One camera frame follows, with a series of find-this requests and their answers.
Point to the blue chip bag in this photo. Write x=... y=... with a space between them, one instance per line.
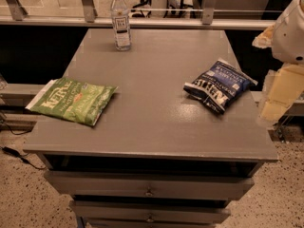
x=219 y=86

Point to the upper grey drawer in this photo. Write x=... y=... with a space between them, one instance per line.
x=149 y=186

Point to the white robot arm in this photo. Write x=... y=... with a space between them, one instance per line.
x=285 y=38

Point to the grey drawer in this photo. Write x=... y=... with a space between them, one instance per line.
x=148 y=212
x=149 y=186

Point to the lower grey drawer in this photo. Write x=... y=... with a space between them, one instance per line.
x=148 y=212

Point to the grey drawer cabinet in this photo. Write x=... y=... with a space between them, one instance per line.
x=151 y=125

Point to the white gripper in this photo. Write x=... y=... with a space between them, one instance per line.
x=290 y=37

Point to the green chip bag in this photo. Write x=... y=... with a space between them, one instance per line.
x=71 y=100

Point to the clear plastic water bottle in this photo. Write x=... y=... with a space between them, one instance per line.
x=120 y=23

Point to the metal railing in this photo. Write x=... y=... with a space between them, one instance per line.
x=96 y=14

